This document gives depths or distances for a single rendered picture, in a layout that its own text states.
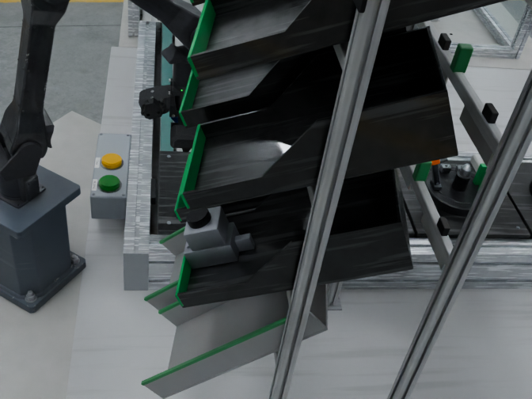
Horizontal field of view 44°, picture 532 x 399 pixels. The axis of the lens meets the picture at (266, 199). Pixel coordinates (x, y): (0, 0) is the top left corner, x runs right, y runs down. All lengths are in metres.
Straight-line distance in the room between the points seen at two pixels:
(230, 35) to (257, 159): 0.15
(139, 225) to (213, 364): 0.43
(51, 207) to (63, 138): 0.50
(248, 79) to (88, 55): 2.86
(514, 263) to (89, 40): 2.90
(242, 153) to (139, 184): 0.62
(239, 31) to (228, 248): 0.29
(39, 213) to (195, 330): 0.33
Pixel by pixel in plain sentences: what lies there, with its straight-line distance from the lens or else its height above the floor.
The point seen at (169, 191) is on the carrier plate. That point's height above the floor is 0.97.
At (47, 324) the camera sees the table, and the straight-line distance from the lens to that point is 1.24.
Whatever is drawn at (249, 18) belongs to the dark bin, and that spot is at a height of 1.53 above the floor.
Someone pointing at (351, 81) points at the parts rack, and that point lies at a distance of 0.56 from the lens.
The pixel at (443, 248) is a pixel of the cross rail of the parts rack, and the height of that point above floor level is 1.31.
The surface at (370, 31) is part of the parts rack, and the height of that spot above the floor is 1.59.
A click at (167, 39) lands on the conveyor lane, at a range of 1.86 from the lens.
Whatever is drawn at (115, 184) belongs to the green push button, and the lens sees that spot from 1.32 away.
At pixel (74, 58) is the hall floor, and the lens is 3.67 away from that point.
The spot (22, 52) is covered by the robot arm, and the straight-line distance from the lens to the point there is 1.04.
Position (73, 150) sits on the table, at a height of 0.86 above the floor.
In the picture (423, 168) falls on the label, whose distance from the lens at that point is 0.86.
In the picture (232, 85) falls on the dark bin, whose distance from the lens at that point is 0.87.
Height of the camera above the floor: 1.82
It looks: 41 degrees down
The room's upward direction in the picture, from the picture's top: 9 degrees clockwise
